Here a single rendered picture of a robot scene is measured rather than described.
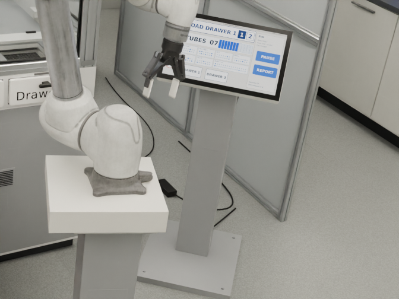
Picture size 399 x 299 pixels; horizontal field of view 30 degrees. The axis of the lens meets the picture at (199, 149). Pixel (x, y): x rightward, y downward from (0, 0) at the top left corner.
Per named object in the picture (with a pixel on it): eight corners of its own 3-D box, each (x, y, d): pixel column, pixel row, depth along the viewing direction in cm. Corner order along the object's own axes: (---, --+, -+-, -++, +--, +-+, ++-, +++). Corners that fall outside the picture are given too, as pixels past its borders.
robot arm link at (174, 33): (195, 28, 262) (191, 45, 263) (177, 21, 267) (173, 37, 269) (178, 26, 255) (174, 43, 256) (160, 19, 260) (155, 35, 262)
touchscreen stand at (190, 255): (228, 301, 339) (271, 99, 291) (133, 280, 342) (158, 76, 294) (241, 240, 383) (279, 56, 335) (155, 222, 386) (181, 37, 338)
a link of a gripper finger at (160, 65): (172, 59, 263) (171, 56, 262) (152, 80, 260) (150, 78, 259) (165, 55, 265) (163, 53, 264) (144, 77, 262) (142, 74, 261)
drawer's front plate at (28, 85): (76, 97, 313) (78, 73, 308) (9, 105, 298) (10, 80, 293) (75, 95, 315) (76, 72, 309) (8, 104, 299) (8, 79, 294)
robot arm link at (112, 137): (119, 184, 243) (125, 123, 233) (77, 165, 251) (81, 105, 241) (149, 168, 255) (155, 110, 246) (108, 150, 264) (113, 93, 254)
